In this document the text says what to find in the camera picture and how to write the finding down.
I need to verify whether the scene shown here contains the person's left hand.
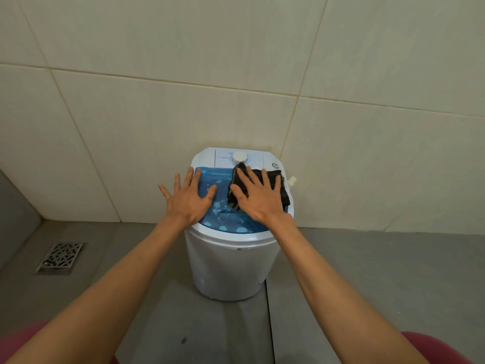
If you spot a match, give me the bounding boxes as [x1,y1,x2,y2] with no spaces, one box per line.
[158,167,218,229]

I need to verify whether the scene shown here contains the person's right hand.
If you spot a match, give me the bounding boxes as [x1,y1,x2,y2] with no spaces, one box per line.
[230,166,288,226]

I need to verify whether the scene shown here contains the person's left forearm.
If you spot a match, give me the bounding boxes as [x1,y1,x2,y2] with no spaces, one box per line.
[5,215,192,364]

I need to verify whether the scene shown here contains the person's right forearm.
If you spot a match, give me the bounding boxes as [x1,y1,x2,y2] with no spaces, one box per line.
[268,214,430,364]

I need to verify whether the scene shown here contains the dark folded cloth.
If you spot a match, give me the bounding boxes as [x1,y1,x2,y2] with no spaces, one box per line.
[227,162,291,211]

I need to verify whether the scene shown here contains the blue translucent washer lid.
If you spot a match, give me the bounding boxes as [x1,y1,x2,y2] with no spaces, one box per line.
[193,167,289,235]

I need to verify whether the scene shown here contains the small white washing machine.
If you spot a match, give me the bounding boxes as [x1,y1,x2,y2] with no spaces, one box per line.
[184,147,295,302]

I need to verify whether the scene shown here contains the metal floor drain grate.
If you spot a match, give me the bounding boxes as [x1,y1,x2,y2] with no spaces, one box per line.
[35,242,85,275]

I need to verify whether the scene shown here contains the red trousers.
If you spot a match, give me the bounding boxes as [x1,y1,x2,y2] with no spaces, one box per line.
[0,319,475,364]

